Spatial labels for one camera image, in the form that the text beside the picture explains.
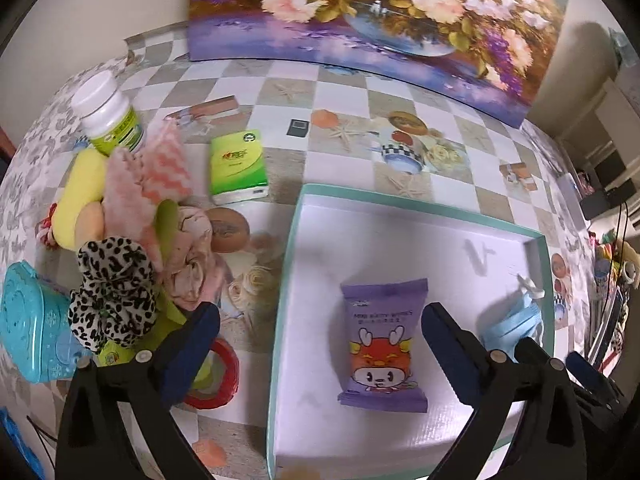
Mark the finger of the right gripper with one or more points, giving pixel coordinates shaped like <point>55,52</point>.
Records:
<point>598,398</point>

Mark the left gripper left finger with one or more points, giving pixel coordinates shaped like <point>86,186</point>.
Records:
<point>93,442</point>

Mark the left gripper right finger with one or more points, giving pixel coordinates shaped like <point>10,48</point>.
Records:
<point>547,442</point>

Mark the blue face mask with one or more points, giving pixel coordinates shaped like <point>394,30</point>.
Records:
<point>523,320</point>

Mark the leopard print scrunchie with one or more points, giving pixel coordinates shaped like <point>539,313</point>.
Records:
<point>116,300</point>

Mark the lime green cloth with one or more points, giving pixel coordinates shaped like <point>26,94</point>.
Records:
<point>170,317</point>

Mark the pink floral scrunchie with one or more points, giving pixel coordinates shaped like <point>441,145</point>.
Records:
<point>191,273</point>

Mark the purple wet wipes pack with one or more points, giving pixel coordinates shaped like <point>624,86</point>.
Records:
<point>380,323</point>

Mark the yellow sponge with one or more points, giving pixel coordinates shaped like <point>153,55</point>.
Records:
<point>85,184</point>

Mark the pink fuzzy cloth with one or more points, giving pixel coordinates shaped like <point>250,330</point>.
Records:
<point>136,184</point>

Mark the green tissue pack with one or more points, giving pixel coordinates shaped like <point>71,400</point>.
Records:
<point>237,168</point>

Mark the red tape roll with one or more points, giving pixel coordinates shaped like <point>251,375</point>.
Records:
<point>217,380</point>

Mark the teal plastic case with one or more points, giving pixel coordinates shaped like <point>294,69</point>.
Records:
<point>34,327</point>

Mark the black power adapter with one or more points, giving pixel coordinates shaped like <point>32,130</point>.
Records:
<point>601,201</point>

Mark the white power strip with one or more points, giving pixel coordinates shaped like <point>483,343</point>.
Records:
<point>571,197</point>

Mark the red white yarn pompom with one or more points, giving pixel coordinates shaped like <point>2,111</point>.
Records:
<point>44,230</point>

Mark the white green pill bottle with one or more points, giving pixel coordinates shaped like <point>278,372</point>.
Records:
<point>106,115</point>

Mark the flower painting canvas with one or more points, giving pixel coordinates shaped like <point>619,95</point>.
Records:
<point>489,54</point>

